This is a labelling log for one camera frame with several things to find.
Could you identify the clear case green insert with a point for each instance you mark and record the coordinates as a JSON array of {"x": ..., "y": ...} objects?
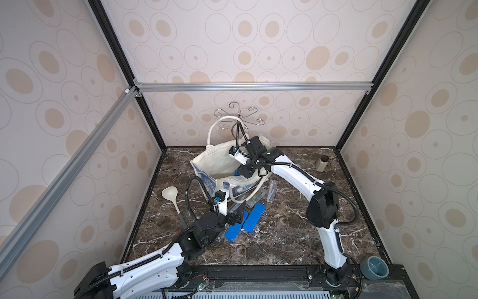
[{"x": 257, "y": 197}]

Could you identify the teal ceramic cup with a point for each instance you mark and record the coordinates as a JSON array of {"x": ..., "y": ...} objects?
[{"x": 374, "y": 268}]

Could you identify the black corner frame post left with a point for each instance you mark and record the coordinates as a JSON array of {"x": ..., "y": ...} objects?
[{"x": 109, "y": 33}]

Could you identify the horizontal aluminium rail back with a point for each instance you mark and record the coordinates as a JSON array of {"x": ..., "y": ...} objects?
[{"x": 261, "y": 86}]

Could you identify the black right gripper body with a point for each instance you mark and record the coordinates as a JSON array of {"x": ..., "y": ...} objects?
[{"x": 248, "y": 154}]

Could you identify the black corner frame post right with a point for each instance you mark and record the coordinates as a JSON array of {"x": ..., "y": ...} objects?
[{"x": 398, "y": 44}]

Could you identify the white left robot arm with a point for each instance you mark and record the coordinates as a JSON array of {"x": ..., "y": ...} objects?
[{"x": 161, "y": 269}]

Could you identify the diagonal aluminium rail left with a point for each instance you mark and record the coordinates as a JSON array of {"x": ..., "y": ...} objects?
[{"x": 37, "y": 215}]

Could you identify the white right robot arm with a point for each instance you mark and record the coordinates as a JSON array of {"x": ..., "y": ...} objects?
[{"x": 323, "y": 198}]

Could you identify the starry night canvas bag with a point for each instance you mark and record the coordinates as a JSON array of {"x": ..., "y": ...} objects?
[{"x": 216, "y": 168}]

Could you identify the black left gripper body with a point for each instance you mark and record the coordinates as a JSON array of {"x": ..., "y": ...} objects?
[{"x": 221, "y": 220}]

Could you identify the silver metal hook stand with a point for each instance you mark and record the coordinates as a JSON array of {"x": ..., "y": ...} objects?
[{"x": 247, "y": 116}]

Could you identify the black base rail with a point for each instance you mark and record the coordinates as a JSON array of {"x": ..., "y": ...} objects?
[{"x": 269, "y": 282}]

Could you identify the small jar black lid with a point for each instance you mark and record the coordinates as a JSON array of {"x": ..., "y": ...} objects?
[{"x": 322, "y": 163}]

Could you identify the black corner frame post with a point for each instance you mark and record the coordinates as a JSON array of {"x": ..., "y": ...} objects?
[
  {"x": 398, "y": 44},
  {"x": 109, "y": 33}
]

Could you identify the clear case blue compass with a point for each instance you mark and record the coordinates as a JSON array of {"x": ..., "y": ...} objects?
[{"x": 272, "y": 191}]

